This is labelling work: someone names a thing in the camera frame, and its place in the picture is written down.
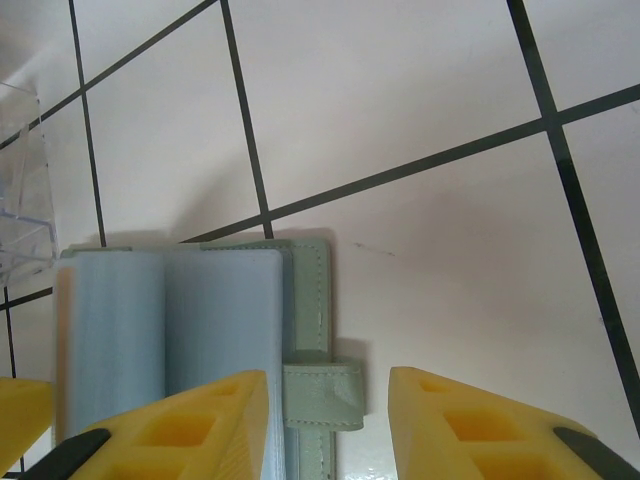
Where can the green leather card holder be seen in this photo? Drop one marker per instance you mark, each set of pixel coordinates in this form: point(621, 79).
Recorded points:
point(310, 300)

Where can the clear acrylic card organizer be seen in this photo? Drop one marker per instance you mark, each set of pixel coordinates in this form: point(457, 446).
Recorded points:
point(25, 165)

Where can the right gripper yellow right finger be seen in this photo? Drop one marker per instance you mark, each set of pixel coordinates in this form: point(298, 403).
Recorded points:
point(480, 430)

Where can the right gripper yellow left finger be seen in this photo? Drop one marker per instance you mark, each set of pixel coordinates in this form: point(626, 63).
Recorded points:
point(190, 435)

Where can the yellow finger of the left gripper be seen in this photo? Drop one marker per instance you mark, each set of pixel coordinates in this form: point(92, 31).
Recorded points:
point(25, 415)

